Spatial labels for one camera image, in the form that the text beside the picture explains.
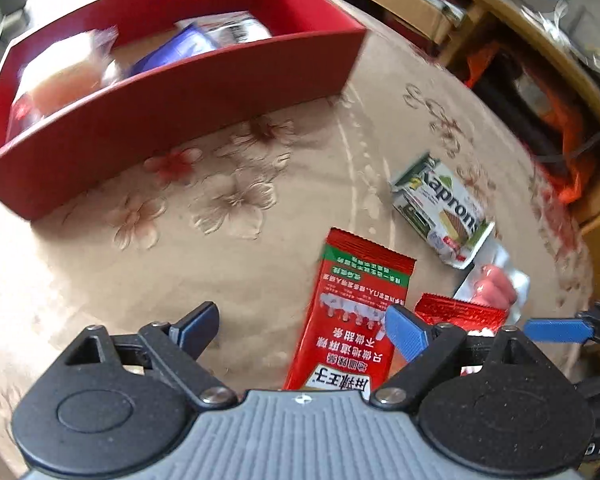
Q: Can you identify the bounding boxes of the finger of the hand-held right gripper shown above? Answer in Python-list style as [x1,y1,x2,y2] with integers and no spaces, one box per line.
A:
[524,300,600,350]

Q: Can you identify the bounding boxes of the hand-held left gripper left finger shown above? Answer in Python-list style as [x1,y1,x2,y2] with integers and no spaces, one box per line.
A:
[35,301,237,409]

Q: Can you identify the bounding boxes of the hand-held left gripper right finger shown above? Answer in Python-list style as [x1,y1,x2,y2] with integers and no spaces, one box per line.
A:
[370,305,571,409]

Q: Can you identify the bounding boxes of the shiny red gummy packet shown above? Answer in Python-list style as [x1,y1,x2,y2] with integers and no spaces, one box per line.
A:
[414,294,508,336]

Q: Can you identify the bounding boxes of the red and green snack packet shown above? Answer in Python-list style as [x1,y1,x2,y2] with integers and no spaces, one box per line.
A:
[282,227,417,401]

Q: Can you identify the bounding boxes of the clear sausage packet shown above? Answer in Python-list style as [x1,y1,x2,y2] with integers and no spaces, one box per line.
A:
[452,245,531,326]

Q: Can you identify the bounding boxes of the green and white wafer packet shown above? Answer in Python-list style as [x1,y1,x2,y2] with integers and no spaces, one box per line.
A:
[390,152,496,268]

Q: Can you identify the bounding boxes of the red cardboard box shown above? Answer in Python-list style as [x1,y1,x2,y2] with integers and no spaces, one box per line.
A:
[0,0,368,221]

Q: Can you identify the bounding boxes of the blue snack packet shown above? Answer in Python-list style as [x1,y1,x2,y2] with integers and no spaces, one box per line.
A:
[130,22,221,76]

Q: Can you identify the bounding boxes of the steamed cake packet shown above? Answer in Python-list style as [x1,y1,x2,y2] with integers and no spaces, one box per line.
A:
[7,27,123,128]

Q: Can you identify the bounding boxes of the grey white gluten snack packet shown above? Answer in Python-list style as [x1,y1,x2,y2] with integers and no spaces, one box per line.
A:
[175,10,273,46]

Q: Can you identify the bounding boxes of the orange plastic bag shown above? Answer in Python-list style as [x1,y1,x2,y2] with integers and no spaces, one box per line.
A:
[462,42,598,206]

